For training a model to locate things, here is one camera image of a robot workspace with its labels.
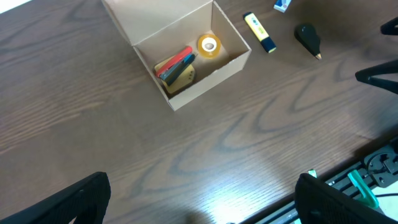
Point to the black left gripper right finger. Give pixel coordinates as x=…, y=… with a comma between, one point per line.
x=318, y=203

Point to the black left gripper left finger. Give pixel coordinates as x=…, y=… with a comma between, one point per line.
x=85, y=201

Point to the black correction tape dispenser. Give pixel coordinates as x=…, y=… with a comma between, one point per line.
x=306, y=34

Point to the red black stapler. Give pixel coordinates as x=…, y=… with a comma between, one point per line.
x=172, y=69

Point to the yellow adhesive tape roll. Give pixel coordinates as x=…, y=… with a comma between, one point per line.
x=209, y=46

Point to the small green clip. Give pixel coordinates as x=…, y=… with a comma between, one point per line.
x=313, y=173

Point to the yellow blue highlighter pen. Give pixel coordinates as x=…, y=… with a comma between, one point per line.
x=259, y=31

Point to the white blue staples box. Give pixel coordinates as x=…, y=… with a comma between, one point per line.
x=282, y=5

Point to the yellow sticky note pad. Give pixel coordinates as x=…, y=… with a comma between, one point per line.
x=185, y=79

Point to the open cardboard box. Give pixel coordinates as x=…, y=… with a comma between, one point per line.
x=157, y=30

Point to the black mounting rail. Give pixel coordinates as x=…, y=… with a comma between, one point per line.
x=371, y=180

